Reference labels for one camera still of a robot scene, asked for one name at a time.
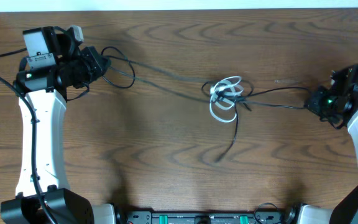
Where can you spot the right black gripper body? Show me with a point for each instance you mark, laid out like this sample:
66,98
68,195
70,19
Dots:
324,104

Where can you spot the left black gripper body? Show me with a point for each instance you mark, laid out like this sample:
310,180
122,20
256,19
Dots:
88,67

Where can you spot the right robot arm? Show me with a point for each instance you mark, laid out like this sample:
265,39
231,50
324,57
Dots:
338,105

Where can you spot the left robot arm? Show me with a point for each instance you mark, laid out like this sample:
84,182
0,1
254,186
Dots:
56,60

